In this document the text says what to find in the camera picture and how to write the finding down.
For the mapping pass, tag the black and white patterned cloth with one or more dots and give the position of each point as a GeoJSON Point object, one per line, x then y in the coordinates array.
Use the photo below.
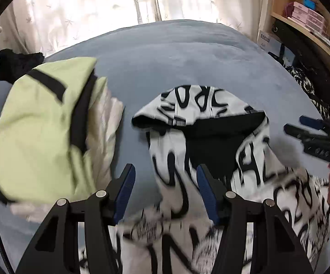
{"type": "Point", "coordinates": [304, 82]}

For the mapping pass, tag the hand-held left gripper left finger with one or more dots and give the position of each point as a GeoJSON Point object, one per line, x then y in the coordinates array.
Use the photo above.
{"type": "Point", "coordinates": [125, 191]}

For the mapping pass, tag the black and white printed jacket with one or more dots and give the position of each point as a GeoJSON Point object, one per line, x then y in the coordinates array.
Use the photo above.
{"type": "Point", "coordinates": [170, 159]}

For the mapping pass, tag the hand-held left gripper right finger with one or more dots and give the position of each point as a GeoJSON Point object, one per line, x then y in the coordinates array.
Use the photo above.
{"type": "Point", "coordinates": [207, 191]}

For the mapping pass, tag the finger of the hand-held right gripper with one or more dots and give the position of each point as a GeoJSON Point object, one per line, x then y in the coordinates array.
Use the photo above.
{"type": "Point", "coordinates": [307, 137]}
{"type": "Point", "coordinates": [313, 123]}

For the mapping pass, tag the white leaf-print curtain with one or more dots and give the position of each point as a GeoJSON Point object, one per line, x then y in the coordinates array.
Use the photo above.
{"type": "Point", "coordinates": [96, 5]}

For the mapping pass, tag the blue fleece bed blanket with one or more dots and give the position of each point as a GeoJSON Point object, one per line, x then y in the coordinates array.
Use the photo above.
{"type": "Point", "coordinates": [182, 57]}

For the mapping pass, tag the white printed carton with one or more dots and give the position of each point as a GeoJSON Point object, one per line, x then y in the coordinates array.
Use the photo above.
{"type": "Point", "coordinates": [267, 40]}

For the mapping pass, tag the black fuzzy cloth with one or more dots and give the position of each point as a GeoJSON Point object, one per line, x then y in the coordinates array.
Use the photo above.
{"type": "Point", "coordinates": [19, 62]}

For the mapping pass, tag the light green and black jacket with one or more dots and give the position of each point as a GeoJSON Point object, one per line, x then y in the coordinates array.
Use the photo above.
{"type": "Point", "coordinates": [33, 137]}

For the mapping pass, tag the cream puffer jacket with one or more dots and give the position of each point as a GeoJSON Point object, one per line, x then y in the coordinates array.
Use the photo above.
{"type": "Point", "coordinates": [105, 137]}

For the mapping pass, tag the small blue box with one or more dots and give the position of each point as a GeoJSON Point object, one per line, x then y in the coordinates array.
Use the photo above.
{"type": "Point", "coordinates": [309, 3]}

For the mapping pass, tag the stack of pink boxes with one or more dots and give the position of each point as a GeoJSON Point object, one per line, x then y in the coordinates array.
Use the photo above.
{"type": "Point", "coordinates": [309, 15]}

